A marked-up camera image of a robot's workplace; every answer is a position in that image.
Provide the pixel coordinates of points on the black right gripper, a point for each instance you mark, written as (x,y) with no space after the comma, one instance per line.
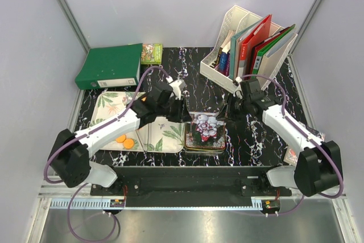
(227,112)

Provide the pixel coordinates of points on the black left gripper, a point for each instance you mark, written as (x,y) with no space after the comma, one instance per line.
(182,115)

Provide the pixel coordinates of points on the gold cookie tin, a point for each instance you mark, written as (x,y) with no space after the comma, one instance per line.
(205,132)

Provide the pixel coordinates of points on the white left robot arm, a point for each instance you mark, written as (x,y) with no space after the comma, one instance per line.
(71,152)

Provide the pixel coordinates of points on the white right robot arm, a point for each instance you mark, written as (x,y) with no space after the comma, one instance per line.
(318,169)

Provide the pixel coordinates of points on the floral rectangular tray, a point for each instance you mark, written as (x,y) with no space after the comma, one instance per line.
(161,136)

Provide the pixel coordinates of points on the blue book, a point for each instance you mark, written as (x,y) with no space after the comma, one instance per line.
(223,64)

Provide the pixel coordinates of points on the green card box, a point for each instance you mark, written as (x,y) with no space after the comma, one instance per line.
(151,54)

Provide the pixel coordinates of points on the green folder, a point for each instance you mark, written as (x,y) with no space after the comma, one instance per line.
(270,43)

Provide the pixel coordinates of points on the teal folder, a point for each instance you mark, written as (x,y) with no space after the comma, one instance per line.
(235,47)

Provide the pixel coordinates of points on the beige folder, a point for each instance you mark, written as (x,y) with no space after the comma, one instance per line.
(272,62)

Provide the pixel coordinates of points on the red folder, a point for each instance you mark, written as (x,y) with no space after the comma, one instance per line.
(254,36)

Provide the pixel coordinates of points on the white file organizer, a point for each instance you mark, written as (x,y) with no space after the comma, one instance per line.
(235,20)

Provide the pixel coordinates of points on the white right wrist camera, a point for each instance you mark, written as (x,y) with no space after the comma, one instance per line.
(238,91)

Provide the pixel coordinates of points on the green ring binder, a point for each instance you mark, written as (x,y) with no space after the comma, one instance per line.
(108,67)

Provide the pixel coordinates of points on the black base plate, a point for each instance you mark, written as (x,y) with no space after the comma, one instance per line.
(191,187)

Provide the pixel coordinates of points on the grey slotted cable duct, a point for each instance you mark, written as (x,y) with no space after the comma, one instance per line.
(61,197)

